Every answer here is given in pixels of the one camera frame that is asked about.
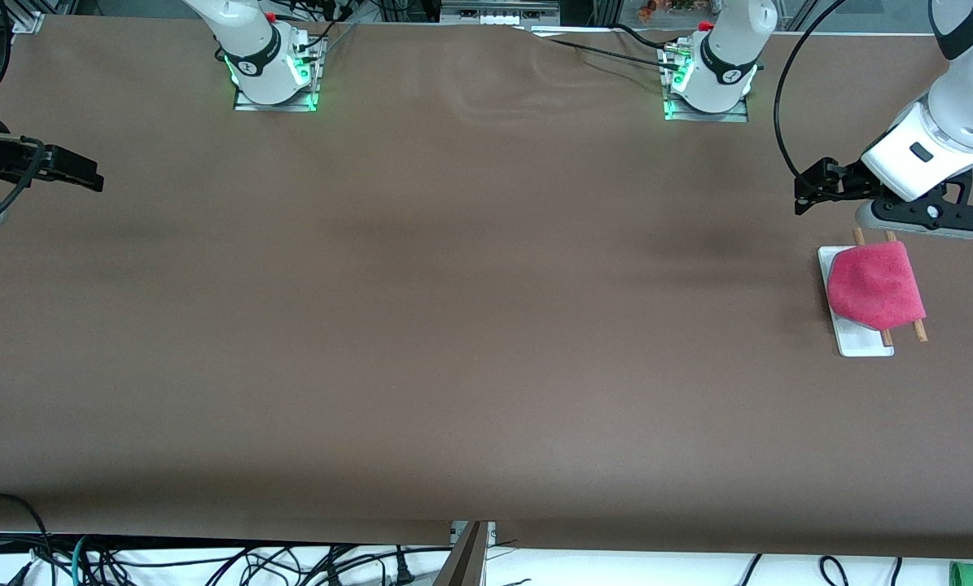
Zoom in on pink and grey towel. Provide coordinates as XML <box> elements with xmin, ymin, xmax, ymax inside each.
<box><xmin>826</xmin><ymin>241</ymin><xmax>927</xmax><ymax>331</ymax></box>

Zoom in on orange patterned object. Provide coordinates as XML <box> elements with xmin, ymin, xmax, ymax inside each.
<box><xmin>638</xmin><ymin>0</ymin><xmax>719</xmax><ymax>21</ymax></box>

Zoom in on brown table cover sheet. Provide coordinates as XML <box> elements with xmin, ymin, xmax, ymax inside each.
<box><xmin>0</xmin><ymin>15</ymin><xmax>973</xmax><ymax>561</ymax></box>

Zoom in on grey metal box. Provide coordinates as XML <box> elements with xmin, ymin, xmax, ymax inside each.
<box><xmin>441</xmin><ymin>0</ymin><xmax>560</xmax><ymax>25</ymax></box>

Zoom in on grey metal bar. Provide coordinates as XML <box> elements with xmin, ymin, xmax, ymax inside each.
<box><xmin>432</xmin><ymin>523</ymin><xmax>487</xmax><ymax>586</ymax></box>

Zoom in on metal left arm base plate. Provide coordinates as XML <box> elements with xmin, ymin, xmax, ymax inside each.
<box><xmin>663</xmin><ymin>45</ymin><xmax>750</xmax><ymax>123</ymax></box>

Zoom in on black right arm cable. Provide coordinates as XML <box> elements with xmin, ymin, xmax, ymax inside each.
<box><xmin>0</xmin><ymin>0</ymin><xmax>47</xmax><ymax>237</ymax></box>

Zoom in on white rack base plate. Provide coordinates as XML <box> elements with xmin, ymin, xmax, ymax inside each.
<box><xmin>817</xmin><ymin>246</ymin><xmax>895</xmax><ymax>357</ymax></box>

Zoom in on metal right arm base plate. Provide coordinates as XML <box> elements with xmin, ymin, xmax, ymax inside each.
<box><xmin>234</xmin><ymin>33</ymin><xmax>322</xmax><ymax>113</ymax></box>

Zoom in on short black table cable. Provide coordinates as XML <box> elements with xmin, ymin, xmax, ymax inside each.
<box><xmin>612</xmin><ymin>23</ymin><xmax>678</xmax><ymax>51</ymax></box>

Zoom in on long black table cable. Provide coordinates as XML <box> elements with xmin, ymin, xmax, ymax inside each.
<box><xmin>523</xmin><ymin>27</ymin><xmax>682</xmax><ymax>70</ymax></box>

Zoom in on teal cable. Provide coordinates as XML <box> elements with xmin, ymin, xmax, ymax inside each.
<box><xmin>69</xmin><ymin>533</ymin><xmax>92</xmax><ymax>586</ymax></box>

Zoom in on metal table edge bracket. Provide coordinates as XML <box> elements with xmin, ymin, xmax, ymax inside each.
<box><xmin>451</xmin><ymin>521</ymin><xmax>497</xmax><ymax>548</ymax></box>

